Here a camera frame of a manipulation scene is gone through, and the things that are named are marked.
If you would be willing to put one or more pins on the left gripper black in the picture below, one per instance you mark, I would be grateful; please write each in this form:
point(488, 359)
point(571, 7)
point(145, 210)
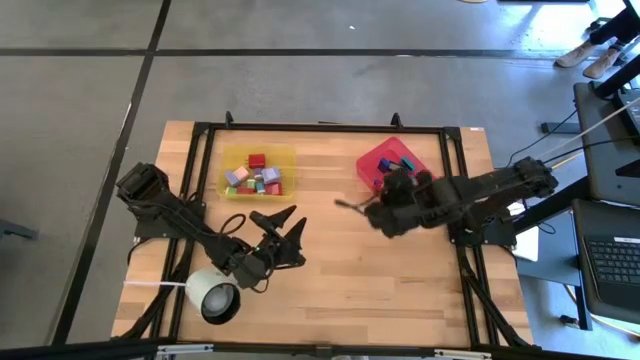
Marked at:
point(277, 252)

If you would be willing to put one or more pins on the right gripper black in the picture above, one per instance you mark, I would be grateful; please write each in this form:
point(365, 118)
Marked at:
point(415, 205)

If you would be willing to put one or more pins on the red wall charger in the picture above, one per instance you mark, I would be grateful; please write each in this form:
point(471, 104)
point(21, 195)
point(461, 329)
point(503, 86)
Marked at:
point(274, 189)
point(257, 161)

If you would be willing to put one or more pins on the blue rectangular case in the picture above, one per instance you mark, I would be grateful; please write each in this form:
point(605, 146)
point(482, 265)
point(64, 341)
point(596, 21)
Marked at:
point(384, 165)

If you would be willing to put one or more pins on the lavender four-port charger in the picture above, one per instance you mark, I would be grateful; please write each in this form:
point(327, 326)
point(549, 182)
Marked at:
point(271, 175)

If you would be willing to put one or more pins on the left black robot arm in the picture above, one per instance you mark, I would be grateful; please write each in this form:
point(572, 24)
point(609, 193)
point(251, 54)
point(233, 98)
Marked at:
point(185, 225)

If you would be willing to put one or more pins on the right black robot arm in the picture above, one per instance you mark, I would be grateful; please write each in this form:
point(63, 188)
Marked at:
point(500, 185)

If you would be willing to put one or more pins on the small lavender charger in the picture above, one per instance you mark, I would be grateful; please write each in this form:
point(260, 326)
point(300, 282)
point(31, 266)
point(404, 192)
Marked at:
point(257, 174)

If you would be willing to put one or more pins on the red translucent bin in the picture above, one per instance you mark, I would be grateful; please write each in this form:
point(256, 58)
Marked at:
point(395, 147)

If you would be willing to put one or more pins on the yellow translucent bin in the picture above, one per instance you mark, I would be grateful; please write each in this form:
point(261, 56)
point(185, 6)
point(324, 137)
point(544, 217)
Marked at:
point(285, 155)

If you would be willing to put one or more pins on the white round lamp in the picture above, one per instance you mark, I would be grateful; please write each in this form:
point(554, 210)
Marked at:
point(200, 287)

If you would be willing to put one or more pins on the white paper sheet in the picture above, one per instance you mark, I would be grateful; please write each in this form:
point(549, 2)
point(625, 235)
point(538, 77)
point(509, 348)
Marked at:
point(527, 247)

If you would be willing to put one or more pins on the black gantry beam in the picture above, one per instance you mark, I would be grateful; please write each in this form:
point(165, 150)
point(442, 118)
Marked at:
point(75, 350)

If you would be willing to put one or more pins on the grey side desk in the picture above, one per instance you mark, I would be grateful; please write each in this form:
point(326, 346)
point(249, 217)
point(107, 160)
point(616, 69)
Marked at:
point(605, 150)

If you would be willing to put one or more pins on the black laptop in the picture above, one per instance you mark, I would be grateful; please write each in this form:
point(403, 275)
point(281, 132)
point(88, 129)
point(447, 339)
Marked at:
point(615, 260)

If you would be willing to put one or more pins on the person's shoe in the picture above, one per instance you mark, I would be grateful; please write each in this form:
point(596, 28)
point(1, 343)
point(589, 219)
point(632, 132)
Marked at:
point(575, 54)
point(602, 62)

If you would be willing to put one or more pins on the grey furniture foot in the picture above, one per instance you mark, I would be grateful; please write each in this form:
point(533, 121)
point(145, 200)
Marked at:
point(15, 231)

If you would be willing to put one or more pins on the black desk leg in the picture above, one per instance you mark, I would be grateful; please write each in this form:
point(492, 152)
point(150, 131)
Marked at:
point(617, 77)

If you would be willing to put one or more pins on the person's leg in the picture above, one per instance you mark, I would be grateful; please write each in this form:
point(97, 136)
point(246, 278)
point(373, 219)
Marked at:
point(617, 25)

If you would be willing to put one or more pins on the black table frame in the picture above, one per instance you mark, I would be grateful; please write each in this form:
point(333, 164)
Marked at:
point(325, 127)

